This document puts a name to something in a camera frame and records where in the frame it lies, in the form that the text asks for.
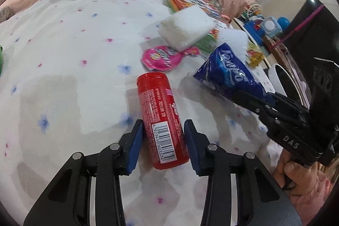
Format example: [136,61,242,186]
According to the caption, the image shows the white foam block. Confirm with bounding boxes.
[160,5,215,52]

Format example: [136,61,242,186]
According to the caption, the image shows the pink drink pouch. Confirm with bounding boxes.
[140,45,200,72]

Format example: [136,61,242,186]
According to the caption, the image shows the blue snack packet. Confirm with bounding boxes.
[193,42,268,105]

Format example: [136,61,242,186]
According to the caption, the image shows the toy ferris wheel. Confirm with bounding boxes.
[242,2,261,20]

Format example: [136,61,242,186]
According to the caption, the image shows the yellow toy blocks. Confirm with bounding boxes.
[246,49,265,68]

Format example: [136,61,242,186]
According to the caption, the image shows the black television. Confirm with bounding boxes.
[270,0,339,99]

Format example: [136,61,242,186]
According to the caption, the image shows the blue toy set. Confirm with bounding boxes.
[244,15,268,46]

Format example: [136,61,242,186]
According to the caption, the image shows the person's right hand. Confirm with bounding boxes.
[275,148,331,192]

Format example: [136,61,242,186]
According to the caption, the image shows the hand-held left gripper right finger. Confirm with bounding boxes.
[183,119,303,226]

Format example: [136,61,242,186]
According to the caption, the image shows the pink stick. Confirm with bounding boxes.
[270,4,325,50]

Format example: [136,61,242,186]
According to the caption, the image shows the white round trash bin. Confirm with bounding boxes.
[267,63,314,110]

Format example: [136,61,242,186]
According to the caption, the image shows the white floral tablecloth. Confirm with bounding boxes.
[0,0,276,226]

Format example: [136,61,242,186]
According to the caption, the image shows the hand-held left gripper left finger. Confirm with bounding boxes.
[23,119,145,226]

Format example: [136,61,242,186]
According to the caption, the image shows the white ribbed foam piece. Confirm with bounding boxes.
[217,29,248,62]

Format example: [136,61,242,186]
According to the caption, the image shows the red plastic bottle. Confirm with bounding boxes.
[136,72,190,170]

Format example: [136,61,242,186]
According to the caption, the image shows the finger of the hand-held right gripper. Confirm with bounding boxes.
[232,90,281,123]
[266,92,310,116]

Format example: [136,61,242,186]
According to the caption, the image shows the light blue cube toy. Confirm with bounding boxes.
[261,18,283,37]

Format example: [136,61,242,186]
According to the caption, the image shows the blue spiky ball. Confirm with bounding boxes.
[277,17,290,31]

